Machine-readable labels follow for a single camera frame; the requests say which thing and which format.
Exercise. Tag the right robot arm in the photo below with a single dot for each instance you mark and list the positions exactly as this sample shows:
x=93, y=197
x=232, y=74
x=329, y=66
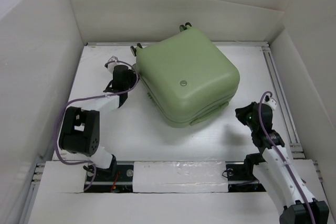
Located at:
x=273, y=167

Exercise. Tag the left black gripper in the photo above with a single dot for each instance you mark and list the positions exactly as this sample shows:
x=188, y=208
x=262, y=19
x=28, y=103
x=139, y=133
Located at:
x=134, y=78

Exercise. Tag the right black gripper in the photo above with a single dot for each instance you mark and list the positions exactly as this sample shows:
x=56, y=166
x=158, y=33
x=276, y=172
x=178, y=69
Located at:
x=240, y=112

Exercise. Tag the light green suitcase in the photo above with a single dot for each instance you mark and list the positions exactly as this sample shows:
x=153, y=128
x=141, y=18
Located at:
x=188, y=78

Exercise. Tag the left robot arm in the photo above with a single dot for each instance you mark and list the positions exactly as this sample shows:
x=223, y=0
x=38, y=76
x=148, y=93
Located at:
x=80, y=128

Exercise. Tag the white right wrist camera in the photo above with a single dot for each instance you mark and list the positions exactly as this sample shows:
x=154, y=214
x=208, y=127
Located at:
x=270, y=101

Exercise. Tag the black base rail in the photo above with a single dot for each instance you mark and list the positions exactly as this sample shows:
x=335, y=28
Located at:
x=164, y=177

